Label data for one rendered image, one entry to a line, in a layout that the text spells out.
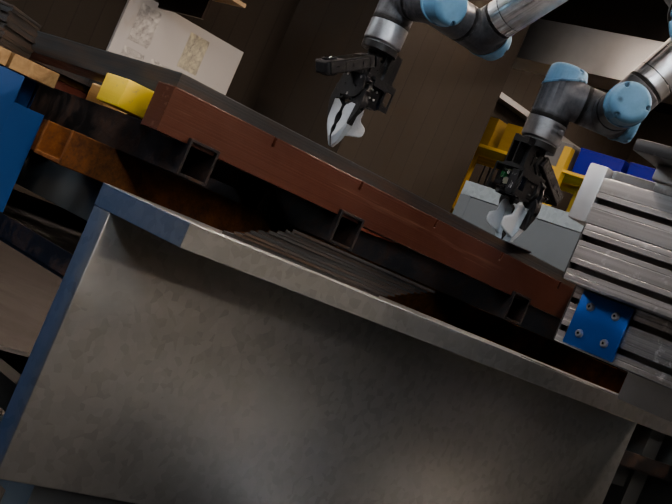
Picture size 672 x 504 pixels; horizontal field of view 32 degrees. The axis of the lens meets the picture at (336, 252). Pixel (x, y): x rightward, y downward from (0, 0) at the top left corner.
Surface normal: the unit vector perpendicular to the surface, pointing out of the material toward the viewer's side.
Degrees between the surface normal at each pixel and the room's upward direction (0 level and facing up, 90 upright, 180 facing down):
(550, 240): 90
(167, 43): 90
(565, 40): 90
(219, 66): 90
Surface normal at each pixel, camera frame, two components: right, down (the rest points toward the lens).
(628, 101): -0.02, -0.01
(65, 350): 0.63, 0.27
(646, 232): -0.62, -0.27
